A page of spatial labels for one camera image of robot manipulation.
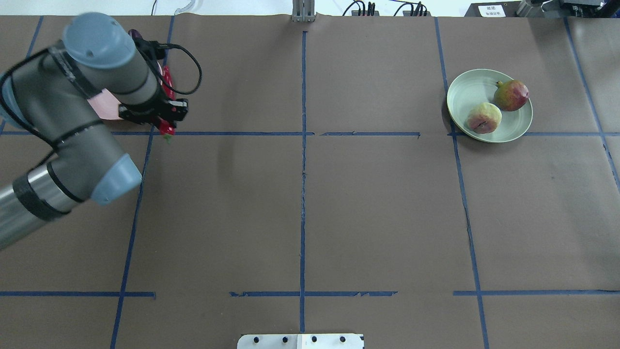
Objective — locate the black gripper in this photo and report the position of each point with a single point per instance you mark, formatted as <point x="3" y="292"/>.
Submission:
<point x="156" y="109"/>

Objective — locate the green pink peach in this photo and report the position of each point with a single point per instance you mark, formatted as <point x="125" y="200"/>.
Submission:
<point x="484" y="118"/>

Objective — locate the red yellow pomegranate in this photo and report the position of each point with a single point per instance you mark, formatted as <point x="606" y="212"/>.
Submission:
<point x="510" y="95"/>

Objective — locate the purple eggplant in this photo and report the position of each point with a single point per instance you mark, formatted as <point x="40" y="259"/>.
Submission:
<point x="135" y="34"/>

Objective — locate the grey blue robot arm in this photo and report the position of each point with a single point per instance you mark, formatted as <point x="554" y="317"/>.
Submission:
<point x="48" y="93"/>

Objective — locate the pink plate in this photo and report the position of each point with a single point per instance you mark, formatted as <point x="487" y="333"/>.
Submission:
<point x="105" y="105"/>

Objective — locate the green plate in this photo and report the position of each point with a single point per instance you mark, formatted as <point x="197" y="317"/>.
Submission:
<point x="476" y="86"/>

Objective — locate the black box with white label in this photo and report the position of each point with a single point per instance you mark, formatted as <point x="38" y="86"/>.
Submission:
<point x="496" y="9"/>

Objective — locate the grey metal bracket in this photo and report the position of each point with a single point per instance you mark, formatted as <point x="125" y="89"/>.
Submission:
<point x="303" y="11"/>

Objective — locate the black power strip with cables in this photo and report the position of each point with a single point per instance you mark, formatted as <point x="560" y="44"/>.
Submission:
<point x="386" y="8"/>

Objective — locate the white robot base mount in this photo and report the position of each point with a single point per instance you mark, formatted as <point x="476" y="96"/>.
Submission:
<point x="302" y="341"/>

